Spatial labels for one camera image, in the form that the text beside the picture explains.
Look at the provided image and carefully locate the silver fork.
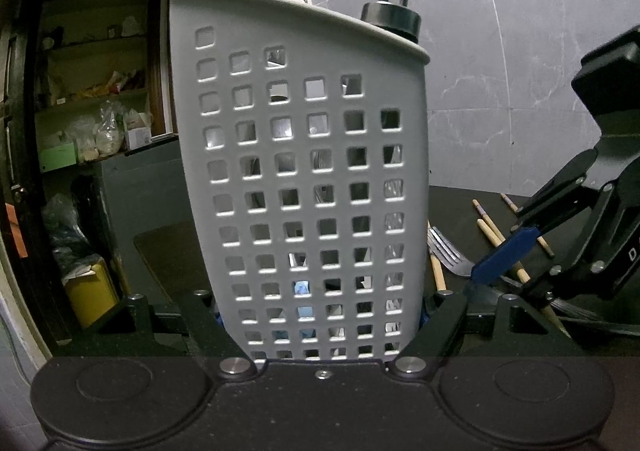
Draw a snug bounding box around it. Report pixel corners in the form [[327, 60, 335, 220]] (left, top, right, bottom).
[[426, 224, 524, 290]]

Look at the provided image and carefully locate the black handled peeler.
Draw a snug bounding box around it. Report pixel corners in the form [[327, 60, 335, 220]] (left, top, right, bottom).
[[360, 0, 422, 44]]

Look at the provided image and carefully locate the grey perforated utensil basket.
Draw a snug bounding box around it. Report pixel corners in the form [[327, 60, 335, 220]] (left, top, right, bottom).
[[168, 0, 430, 361]]

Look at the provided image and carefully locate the purple tipped wooden chopstick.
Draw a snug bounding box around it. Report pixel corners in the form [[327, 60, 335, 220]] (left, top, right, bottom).
[[499, 192, 556, 259], [472, 198, 570, 337]]

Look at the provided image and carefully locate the dark grey cabinet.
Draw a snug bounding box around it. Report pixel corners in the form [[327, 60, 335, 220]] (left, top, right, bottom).
[[96, 134, 192, 305]]

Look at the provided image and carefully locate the yellow jerry can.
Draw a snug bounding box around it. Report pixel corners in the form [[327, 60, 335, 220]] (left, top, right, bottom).
[[62, 255, 118, 329]]

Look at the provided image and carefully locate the white box on shelf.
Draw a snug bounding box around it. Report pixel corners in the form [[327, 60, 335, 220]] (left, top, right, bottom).
[[122, 108, 152, 151]]

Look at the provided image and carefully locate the green box on shelf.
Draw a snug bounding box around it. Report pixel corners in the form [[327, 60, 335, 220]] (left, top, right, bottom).
[[38, 142, 77, 172]]

